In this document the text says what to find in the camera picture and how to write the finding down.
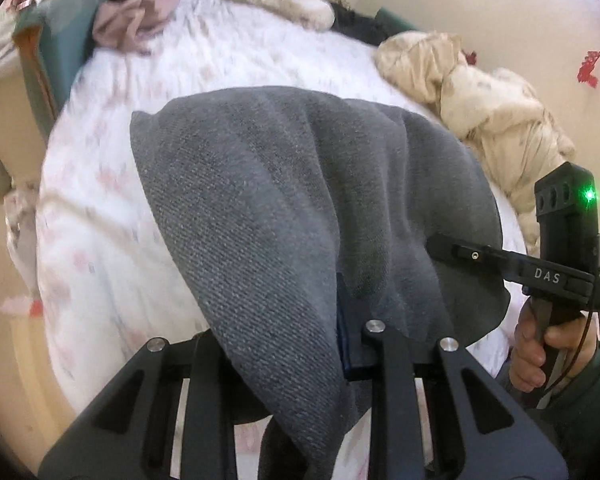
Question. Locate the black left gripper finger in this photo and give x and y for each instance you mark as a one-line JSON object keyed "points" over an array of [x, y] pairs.
{"points": [[450, 249]]}

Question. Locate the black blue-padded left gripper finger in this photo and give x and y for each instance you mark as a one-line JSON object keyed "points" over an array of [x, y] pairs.
{"points": [[128, 430], [437, 414]]}

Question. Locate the dark grey denim pants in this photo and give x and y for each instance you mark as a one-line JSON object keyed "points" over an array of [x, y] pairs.
{"points": [[270, 199]]}

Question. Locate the dark green sleeve forearm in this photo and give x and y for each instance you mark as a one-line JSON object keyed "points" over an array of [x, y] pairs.
{"points": [[572, 422]]}

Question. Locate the person's right hand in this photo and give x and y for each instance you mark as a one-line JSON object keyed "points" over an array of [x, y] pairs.
{"points": [[577, 338]]}

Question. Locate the cream floral crumpled quilt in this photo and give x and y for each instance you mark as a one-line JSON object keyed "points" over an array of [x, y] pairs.
{"points": [[497, 114]]}

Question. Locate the white floral bed sheet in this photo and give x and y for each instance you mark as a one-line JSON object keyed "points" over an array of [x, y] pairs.
{"points": [[107, 281]]}

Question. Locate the cream pillow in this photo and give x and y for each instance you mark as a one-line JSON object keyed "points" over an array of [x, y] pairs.
{"points": [[311, 14]]}

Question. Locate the pink crumpled garment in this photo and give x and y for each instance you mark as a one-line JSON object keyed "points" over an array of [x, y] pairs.
{"points": [[128, 25]]}

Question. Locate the teal orange-edged cushion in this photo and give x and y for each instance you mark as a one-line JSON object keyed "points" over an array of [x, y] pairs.
{"points": [[54, 40]]}

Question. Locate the red flower wall sticker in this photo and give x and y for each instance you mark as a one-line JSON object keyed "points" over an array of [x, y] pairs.
{"points": [[587, 70]]}

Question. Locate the black garment by wall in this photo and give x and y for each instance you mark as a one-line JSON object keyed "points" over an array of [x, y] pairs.
{"points": [[372, 30]]}

